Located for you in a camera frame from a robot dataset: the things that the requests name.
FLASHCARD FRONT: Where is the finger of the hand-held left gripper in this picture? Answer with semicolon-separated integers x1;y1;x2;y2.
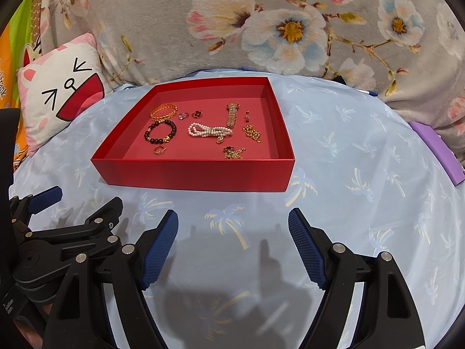
9;186;63;229
25;196;124;259

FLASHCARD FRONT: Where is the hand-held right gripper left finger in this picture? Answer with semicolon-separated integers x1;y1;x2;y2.
42;209;179;349

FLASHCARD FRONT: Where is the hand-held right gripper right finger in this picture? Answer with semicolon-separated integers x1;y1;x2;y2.
288;207;427;349

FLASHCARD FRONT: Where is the red shallow box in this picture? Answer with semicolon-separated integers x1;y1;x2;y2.
90;76;296;193

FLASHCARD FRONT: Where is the dark bead bracelet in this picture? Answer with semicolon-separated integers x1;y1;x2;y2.
144;119;177;144

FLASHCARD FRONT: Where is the gold clover necklace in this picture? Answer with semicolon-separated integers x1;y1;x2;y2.
223;146;247;161

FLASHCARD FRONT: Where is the white pearl bracelet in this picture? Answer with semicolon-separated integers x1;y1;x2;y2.
188;123;233;144

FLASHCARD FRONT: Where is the gold chain bracelet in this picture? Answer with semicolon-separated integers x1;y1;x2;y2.
243;125;264;143

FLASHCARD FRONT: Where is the person's left hand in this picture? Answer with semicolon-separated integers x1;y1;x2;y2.
16;318;46;348

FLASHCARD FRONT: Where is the light blue palm-print sheet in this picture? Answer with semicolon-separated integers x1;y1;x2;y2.
7;69;465;349

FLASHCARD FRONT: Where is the gold bangle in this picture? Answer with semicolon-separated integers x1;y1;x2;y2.
150;104;178;120

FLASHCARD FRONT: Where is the cat face pillow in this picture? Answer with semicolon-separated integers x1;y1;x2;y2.
16;33;115;157

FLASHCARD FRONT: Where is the colourful printed cloth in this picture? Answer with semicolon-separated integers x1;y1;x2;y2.
0;0;40;173

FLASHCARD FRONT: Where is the gold wristwatch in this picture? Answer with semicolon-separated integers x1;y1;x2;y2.
226;103;241;128

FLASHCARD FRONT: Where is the purple pad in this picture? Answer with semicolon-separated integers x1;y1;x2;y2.
409;121;465;186

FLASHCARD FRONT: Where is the grey floral blanket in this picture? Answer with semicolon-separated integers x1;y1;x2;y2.
29;0;465;149

